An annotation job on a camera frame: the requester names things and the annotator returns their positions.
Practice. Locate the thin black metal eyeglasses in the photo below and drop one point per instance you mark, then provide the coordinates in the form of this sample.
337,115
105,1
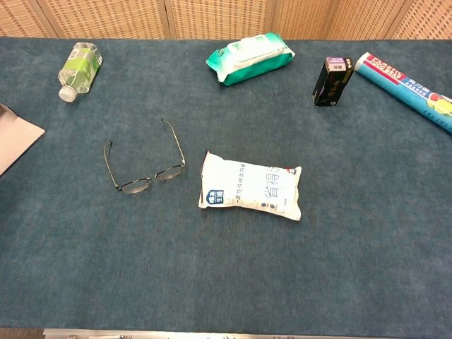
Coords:
136,186

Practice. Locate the white soft packet blue logo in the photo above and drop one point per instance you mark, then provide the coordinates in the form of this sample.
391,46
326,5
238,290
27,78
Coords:
247,187

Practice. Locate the blue felt table cloth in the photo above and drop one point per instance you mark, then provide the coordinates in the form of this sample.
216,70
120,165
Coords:
226,265

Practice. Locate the green wet wipes pack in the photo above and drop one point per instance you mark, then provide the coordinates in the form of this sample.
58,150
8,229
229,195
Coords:
254,65

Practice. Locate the small black carton box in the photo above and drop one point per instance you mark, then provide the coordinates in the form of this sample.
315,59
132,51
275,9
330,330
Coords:
330,84

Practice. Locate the clear bottle with green label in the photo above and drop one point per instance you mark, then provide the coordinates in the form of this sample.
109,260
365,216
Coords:
79,67

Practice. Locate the blue plastic food wrap box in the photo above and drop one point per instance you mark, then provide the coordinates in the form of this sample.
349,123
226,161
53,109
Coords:
395,81

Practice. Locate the woven wicker folding screen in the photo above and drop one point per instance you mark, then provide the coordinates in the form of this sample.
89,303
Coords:
106,17

